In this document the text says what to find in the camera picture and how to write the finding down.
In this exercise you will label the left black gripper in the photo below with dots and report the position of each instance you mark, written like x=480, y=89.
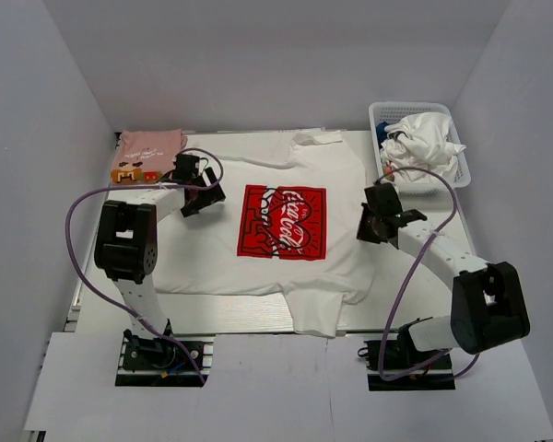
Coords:
x=213, y=195

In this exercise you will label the folded pink t-shirt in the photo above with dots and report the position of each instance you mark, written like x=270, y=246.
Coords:
x=144, y=157

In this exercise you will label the white plastic basket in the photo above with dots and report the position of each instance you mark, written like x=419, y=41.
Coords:
x=392, y=112

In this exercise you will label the white red print t-shirt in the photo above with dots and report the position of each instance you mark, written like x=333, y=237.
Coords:
x=287, y=226

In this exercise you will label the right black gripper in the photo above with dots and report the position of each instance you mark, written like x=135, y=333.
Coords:
x=362, y=234

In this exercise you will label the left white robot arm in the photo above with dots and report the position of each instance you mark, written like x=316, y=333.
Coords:
x=127, y=236

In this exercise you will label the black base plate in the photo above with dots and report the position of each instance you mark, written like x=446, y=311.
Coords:
x=160, y=364
x=435, y=376

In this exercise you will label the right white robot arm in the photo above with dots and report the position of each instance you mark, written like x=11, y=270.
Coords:
x=487, y=306

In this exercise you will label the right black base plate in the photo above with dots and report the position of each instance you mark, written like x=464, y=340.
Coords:
x=435, y=376

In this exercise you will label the blue t-shirt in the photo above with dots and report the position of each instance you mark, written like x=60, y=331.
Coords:
x=381, y=133

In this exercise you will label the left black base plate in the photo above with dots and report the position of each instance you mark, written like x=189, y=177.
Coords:
x=160, y=364

